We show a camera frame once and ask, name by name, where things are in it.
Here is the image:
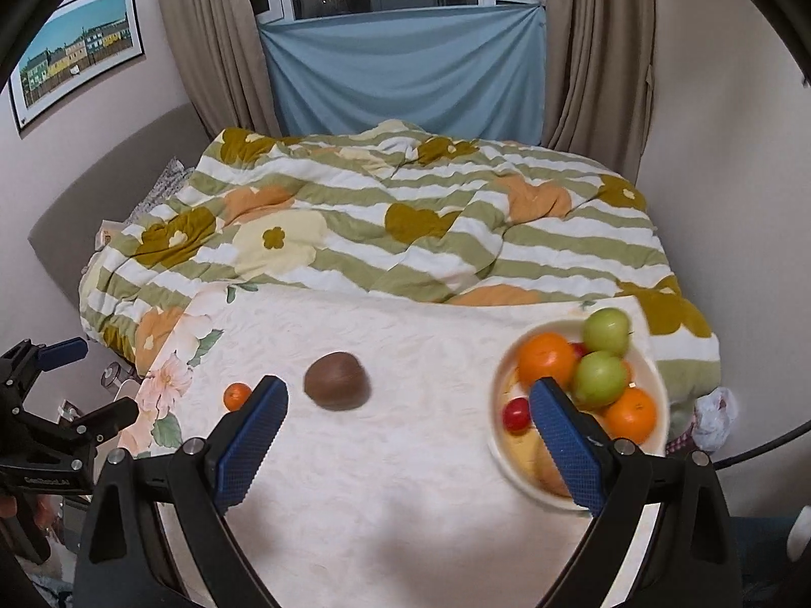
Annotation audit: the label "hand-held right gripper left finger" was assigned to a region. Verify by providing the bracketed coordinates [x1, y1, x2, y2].
[72, 375, 289, 608]

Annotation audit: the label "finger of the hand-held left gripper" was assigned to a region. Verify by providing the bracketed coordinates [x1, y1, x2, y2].
[0, 337, 88, 406]
[25, 397, 139, 450]

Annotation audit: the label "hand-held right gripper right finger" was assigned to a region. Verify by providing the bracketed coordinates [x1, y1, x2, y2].
[529, 376, 742, 608]

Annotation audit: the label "red yellow apple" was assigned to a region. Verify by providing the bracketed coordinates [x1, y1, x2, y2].
[534, 434, 574, 499]

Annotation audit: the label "cream yellow bowl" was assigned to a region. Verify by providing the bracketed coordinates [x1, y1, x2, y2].
[489, 317, 671, 512]

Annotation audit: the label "medium orange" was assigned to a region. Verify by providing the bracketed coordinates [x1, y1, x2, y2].
[602, 386, 658, 445]

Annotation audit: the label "large green apple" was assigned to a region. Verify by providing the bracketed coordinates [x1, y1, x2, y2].
[572, 351, 630, 409]

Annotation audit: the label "large orange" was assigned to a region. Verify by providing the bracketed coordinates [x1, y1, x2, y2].
[518, 332, 577, 390]

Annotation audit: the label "brown kiwi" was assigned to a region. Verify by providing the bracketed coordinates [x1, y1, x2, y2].
[303, 351, 370, 409]

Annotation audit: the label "small green apple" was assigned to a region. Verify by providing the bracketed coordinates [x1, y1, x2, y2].
[583, 308, 633, 356]

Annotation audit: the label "white floral blanket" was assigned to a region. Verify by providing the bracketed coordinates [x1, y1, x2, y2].
[117, 285, 674, 608]

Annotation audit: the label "white plastic bag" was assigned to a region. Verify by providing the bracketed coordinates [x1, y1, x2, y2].
[665, 386, 740, 455]

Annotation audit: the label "grey bed headboard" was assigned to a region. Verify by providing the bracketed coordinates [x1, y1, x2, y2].
[28, 101, 213, 305]

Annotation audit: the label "grey patterned pillow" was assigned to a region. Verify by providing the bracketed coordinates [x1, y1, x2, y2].
[132, 155, 197, 217]

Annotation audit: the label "green striped flower blanket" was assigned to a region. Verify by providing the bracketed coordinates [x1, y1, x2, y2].
[79, 119, 723, 407]

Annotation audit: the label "framed houses poster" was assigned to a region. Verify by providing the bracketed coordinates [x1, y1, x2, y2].
[9, 0, 145, 135]

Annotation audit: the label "beige curtain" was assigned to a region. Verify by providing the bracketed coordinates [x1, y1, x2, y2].
[152, 0, 283, 140]
[545, 0, 656, 169]

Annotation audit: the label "blue cloth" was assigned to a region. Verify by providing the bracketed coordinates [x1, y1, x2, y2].
[256, 3, 547, 143]

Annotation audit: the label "black cable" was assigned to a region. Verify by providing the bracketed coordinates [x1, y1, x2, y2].
[715, 416, 811, 471]

